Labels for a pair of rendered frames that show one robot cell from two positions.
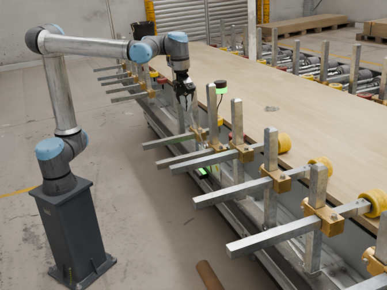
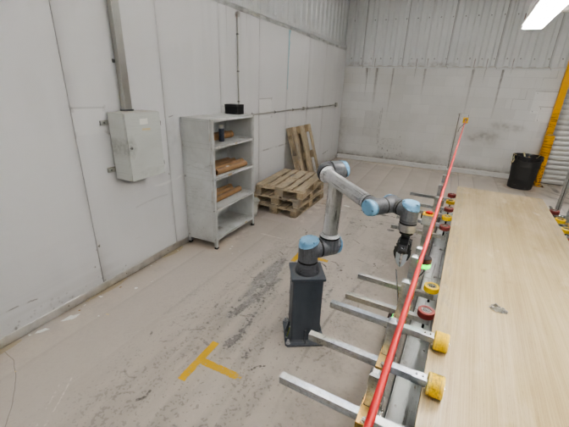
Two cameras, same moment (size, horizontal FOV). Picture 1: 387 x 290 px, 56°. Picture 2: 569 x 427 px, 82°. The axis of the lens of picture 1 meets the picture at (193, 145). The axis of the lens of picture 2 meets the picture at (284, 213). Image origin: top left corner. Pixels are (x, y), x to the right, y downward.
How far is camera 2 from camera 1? 0.78 m
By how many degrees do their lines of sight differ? 43
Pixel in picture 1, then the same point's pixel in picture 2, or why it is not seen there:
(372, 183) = not seen: outside the picture
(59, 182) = (304, 267)
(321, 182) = (371, 385)
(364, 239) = not seen: outside the picture
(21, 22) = (411, 128)
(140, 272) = (329, 365)
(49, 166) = (301, 253)
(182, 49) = (408, 216)
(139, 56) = (367, 209)
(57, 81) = (331, 201)
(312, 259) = not seen: outside the picture
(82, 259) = (298, 326)
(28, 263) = (279, 306)
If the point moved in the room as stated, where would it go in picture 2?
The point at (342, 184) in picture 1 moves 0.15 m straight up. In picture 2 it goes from (443, 415) to (452, 383)
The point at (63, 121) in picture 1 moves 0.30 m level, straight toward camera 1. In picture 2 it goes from (327, 228) to (311, 244)
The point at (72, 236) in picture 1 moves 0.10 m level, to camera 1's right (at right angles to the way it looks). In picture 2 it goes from (297, 307) to (306, 313)
